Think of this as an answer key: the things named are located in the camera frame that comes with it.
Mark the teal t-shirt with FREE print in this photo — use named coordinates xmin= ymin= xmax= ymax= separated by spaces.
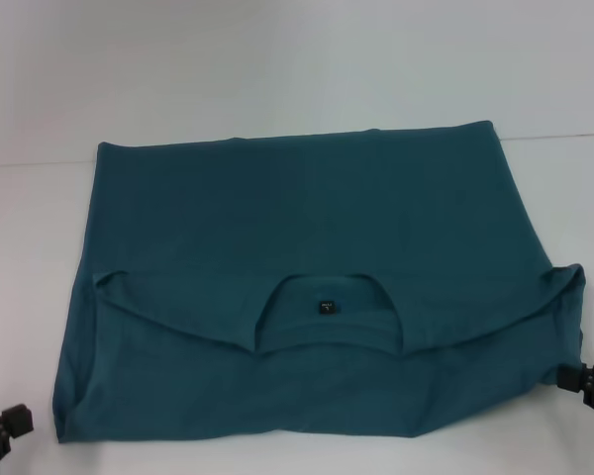
xmin=51 ymin=118 xmax=588 ymax=444

